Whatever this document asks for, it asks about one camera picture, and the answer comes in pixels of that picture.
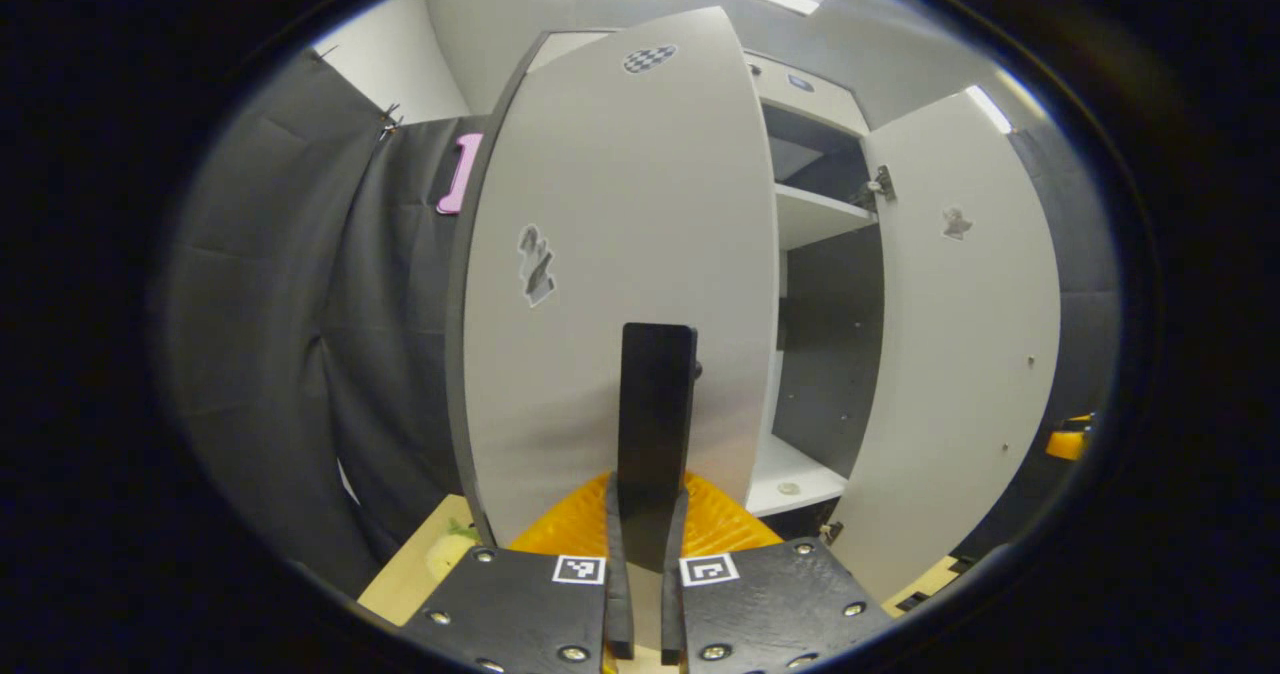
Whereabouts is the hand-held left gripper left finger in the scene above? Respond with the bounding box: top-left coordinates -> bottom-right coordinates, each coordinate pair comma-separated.
400,469 -> 635,674

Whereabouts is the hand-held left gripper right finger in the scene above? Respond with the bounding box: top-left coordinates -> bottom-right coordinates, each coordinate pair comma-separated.
660,469 -> 894,674

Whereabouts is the grey cabinet door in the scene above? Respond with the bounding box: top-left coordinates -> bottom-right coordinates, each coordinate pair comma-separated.
447,6 -> 781,627
830,89 -> 1063,605

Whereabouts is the black door handle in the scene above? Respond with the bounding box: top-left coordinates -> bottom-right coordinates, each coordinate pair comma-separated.
617,322 -> 698,573

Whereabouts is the yellow plush toy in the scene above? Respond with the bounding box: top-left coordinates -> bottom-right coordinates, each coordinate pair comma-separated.
425,519 -> 483,577

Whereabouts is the small ceiling light panel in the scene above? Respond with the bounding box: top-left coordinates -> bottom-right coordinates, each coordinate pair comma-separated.
965,84 -> 1013,135

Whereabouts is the black backdrop cloth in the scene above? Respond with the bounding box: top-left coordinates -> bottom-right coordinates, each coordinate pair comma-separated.
165,49 -> 1116,595

